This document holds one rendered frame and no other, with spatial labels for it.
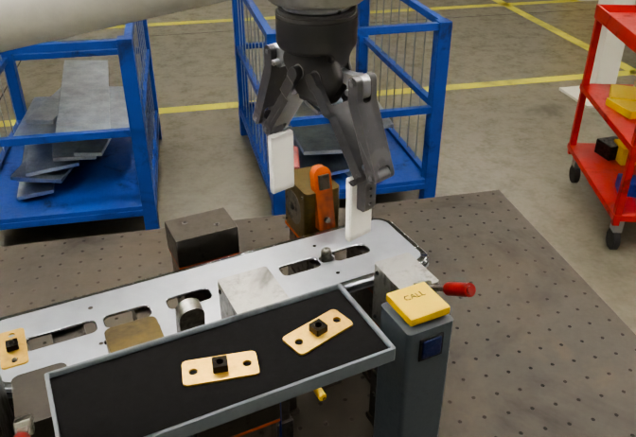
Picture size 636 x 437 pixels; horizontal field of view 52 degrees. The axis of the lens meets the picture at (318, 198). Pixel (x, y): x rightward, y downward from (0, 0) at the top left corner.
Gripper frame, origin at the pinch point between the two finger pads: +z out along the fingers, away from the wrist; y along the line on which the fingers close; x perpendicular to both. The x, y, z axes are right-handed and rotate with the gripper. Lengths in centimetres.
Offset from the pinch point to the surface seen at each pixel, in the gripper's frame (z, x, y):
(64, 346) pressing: 34, 20, 36
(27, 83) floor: 135, -93, 447
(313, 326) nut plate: 17.3, 0.7, 0.1
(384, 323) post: 22.8, -10.7, -0.6
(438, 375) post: 29.7, -14.6, -7.3
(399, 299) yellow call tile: 18.6, -11.9, -1.9
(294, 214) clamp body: 36, -32, 46
